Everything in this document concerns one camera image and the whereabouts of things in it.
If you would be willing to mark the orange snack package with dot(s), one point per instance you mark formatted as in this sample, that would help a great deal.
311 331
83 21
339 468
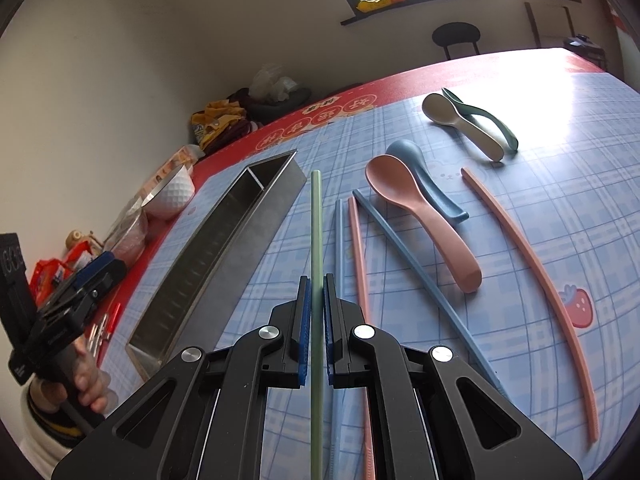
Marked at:
172 160

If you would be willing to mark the yellow and orange toy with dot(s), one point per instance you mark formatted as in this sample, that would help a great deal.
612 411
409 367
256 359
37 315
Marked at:
377 2

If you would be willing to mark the pink chopstick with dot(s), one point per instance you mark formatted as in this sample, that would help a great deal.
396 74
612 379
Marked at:
530 255
357 250

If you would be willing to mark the pink spoon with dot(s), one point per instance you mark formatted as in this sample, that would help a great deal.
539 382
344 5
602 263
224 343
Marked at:
390 180

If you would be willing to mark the black round stool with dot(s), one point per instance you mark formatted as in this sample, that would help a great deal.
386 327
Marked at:
456 35

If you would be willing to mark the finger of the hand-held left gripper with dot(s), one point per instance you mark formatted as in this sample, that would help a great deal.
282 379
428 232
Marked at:
107 280
92 266

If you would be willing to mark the dark grey cloth item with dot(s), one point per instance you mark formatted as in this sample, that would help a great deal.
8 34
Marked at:
285 102

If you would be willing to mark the white dimpled bowl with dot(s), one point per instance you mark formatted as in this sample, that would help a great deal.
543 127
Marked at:
172 195

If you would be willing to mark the blue chopstick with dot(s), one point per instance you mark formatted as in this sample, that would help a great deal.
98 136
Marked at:
400 250
339 240

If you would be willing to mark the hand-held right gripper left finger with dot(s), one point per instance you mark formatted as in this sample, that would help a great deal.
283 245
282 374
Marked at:
303 332

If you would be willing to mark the green chopstick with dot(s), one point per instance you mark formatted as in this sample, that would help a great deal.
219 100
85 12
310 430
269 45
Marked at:
316 235

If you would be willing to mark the green spoon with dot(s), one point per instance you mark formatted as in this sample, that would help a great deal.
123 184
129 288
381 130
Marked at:
495 122

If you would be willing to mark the person's left forearm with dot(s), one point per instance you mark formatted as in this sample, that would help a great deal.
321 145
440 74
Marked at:
50 440

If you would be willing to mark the person's left hand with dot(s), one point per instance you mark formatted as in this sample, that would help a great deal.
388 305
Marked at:
92 380

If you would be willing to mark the crumpled clear plastic bag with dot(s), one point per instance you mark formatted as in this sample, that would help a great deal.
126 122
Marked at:
272 82

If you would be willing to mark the dark window sill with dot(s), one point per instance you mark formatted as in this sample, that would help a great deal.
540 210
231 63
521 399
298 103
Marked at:
450 2

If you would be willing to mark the yellow snack bags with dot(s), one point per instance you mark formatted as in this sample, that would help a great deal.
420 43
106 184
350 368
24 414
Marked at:
217 117

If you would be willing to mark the small wooden figure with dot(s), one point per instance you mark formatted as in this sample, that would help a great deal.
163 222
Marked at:
80 239

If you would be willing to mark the white and red packet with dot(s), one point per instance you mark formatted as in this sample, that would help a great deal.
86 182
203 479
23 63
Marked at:
82 255

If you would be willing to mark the blue plaid table mat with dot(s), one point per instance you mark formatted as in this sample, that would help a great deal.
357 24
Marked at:
550 220

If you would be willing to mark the red snack packet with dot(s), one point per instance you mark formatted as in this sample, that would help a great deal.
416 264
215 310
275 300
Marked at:
47 277

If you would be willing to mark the black kitchen appliance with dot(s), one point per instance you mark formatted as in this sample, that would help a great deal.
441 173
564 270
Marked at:
585 50

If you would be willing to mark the long metal utensil container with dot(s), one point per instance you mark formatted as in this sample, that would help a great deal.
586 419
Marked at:
280 195

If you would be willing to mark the beige spoon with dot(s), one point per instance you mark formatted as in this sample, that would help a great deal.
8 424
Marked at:
437 107

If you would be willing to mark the wooden chair frame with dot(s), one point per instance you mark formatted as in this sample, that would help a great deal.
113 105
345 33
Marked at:
531 25

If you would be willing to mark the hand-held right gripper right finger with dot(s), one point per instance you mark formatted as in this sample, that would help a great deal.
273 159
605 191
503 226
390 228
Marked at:
329 332

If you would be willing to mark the red and silver pen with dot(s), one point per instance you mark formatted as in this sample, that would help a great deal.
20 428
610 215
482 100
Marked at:
107 322

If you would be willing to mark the blue spoon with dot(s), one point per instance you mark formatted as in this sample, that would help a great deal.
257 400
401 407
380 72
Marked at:
407 152

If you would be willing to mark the clear bag with pink bowl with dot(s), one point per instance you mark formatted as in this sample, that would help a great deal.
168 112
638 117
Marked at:
127 235

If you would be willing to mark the maroon clothes pile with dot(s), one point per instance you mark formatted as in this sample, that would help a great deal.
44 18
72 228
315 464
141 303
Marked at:
235 132

